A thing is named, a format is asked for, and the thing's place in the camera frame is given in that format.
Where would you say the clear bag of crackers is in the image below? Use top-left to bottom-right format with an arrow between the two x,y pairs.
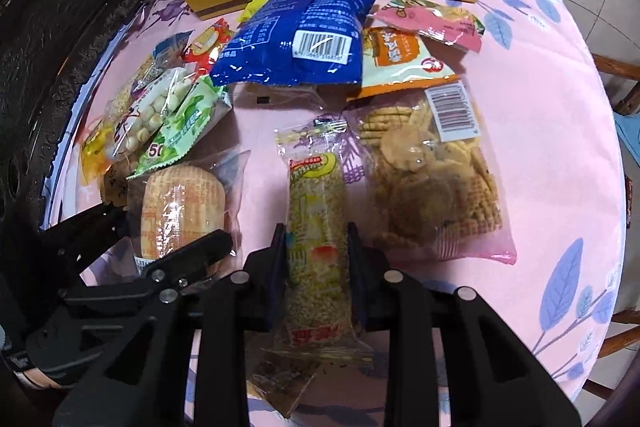
342,82 -> 518,265

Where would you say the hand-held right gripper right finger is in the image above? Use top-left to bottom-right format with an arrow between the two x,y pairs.
347,222 -> 583,427

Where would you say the round striped cake packet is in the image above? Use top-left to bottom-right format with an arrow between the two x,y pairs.
125,150 -> 251,279

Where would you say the yellow translucent snack packet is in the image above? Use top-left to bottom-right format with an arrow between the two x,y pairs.
80,117 -> 126,185

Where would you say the red snack packet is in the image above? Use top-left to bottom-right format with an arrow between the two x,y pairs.
181,18 -> 236,75

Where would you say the clear packet of white balls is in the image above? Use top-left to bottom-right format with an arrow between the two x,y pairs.
112,67 -> 193,158

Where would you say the yellow snack bar packet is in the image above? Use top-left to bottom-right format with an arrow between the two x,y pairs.
240,0 -> 271,24

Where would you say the light blue snack packet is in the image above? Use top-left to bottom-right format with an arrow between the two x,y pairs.
150,32 -> 193,72

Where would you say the beige grain snack packet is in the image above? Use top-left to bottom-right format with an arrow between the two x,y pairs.
107,57 -> 166,128

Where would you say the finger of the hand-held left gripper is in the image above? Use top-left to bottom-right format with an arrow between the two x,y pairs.
37,206 -> 129,269
59,229 -> 242,309

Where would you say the pink snack packet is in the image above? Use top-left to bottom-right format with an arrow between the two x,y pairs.
372,0 -> 487,54

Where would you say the puffed rice bar packet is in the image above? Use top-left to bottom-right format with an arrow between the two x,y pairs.
248,117 -> 376,423

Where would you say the wooden chair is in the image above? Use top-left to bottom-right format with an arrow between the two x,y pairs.
580,52 -> 640,408

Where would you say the blue snack bag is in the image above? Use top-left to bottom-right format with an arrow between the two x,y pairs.
209,0 -> 381,88

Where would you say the green snack packet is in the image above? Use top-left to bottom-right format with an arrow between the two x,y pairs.
127,77 -> 233,180

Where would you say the chocolate chip cookie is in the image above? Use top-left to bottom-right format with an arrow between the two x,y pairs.
100,162 -> 131,208

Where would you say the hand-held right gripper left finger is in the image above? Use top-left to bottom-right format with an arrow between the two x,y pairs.
52,223 -> 288,427

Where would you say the blue cloth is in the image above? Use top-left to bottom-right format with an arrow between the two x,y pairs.
615,114 -> 640,158

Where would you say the orange snack packet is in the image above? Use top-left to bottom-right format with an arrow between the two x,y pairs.
345,26 -> 461,102

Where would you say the dark carved wooden furniture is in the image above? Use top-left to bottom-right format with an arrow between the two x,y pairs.
0,0 -> 187,230

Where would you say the dark red packet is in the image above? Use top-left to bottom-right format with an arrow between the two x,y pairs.
623,174 -> 635,230

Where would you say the pink floral tablecloth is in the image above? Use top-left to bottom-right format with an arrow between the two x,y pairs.
40,0 -> 627,427

